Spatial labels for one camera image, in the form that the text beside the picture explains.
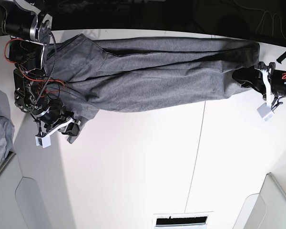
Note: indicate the left white bin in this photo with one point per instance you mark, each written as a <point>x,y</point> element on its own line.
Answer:
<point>21,202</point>

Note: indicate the grey t-shirt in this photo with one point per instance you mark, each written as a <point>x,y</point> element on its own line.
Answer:
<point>142,74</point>

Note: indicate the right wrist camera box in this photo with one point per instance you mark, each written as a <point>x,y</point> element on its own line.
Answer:
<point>43,141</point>

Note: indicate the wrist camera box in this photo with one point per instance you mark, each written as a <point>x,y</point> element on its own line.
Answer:
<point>265,112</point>
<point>43,141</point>

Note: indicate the pile of grey clothes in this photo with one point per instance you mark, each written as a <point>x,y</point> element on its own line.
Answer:
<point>6,128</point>

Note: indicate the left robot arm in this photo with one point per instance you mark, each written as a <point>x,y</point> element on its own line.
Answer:
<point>279,60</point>

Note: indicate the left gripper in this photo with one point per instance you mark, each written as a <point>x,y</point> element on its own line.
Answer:
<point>264,79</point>

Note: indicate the right white bin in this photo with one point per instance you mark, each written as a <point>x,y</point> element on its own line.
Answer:
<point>264,210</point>

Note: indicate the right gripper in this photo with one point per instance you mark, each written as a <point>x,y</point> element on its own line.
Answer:
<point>57,119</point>

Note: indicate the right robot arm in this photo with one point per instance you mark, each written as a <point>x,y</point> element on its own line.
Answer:
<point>28,23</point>

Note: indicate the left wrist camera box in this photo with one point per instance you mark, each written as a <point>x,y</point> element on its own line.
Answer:
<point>265,112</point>

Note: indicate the white bin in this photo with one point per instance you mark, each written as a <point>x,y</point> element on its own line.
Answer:
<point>264,210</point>
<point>21,202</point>

